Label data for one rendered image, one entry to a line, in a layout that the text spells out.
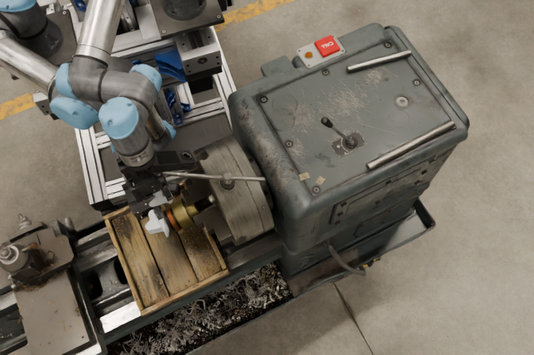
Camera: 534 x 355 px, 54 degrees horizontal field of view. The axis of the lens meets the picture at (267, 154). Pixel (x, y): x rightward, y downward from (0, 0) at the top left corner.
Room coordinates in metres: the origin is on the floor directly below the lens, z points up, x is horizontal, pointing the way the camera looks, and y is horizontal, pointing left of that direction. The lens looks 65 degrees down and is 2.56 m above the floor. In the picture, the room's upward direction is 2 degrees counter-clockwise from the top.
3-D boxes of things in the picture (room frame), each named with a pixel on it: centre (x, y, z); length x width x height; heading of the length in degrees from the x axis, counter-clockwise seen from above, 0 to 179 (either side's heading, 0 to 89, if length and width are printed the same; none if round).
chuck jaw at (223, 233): (0.46, 0.15, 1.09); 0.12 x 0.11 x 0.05; 25
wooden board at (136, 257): (0.47, 0.35, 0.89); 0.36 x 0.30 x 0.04; 25
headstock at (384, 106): (0.76, -0.24, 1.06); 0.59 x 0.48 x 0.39; 115
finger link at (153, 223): (0.47, 0.34, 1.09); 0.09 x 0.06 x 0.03; 25
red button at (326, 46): (0.96, -0.20, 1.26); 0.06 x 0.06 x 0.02; 25
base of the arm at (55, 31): (1.10, 0.74, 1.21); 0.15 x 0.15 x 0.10
